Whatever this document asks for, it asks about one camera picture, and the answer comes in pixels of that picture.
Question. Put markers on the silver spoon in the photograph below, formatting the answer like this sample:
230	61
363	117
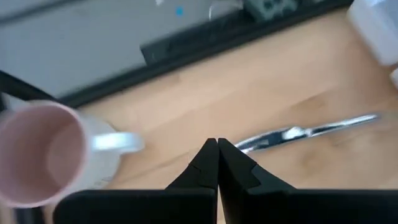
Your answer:
280	137

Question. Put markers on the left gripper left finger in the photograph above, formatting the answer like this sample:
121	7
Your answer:
192	205

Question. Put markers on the white mug with text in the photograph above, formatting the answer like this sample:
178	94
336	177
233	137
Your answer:
37	155

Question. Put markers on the white cutlery tray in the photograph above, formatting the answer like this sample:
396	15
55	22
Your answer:
376	28

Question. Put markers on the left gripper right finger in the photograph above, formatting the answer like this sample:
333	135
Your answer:
264	205

